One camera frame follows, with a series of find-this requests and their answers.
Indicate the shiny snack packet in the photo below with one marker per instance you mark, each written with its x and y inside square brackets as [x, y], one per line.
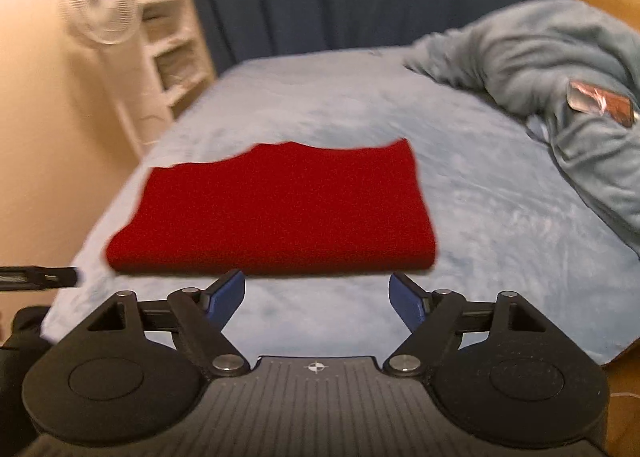
[592, 99]

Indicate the white shelf unit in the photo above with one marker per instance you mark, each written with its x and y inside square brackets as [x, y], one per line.
[173, 43]

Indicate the white standing fan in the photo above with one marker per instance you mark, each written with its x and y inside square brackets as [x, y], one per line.
[110, 32]

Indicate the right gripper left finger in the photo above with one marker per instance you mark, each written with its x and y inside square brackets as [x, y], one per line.
[175, 337]

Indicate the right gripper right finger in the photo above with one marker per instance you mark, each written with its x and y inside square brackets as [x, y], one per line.
[451, 337]

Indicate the red knit cardigan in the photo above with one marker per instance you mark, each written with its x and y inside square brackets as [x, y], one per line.
[279, 210]

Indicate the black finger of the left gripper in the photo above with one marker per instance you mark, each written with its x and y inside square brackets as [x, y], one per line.
[36, 278]

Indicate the grey-blue crumpled blanket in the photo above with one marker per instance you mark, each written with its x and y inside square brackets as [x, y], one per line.
[523, 57]

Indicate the black bag on floor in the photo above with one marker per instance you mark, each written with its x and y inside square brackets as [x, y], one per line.
[21, 350]

